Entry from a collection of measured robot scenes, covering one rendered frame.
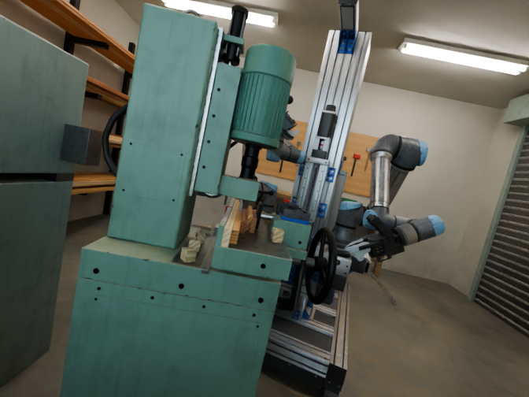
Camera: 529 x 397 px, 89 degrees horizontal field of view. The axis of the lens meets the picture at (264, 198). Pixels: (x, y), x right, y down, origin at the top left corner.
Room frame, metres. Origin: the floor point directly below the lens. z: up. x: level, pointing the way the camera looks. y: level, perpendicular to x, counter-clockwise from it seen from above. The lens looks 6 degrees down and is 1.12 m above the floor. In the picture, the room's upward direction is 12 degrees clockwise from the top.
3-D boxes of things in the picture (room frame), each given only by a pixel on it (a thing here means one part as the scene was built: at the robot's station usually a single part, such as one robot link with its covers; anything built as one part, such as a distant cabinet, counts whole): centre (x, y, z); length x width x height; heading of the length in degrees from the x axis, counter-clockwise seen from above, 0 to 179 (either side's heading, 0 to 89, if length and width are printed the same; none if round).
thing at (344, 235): (1.49, -0.48, 0.87); 0.15 x 0.15 x 0.10
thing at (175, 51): (0.94, 0.37, 1.16); 0.22 x 0.22 x 0.72; 5
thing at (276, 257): (0.98, -0.03, 0.87); 0.61 x 0.30 x 0.06; 5
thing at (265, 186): (1.64, 0.00, 0.98); 0.13 x 0.12 x 0.14; 120
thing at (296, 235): (0.99, -0.11, 0.91); 0.15 x 0.14 x 0.09; 5
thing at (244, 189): (0.97, 0.10, 1.03); 0.14 x 0.07 x 0.09; 95
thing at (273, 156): (1.40, -0.01, 1.22); 0.11 x 0.08 x 0.11; 120
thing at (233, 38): (0.95, 0.22, 1.54); 0.08 x 0.08 x 0.17; 5
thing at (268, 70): (0.97, 0.08, 1.35); 0.18 x 0.18 x 0.31
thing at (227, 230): (0.97, 0.10, 0.92); 0.60 x 0.02 x 0.05; 5
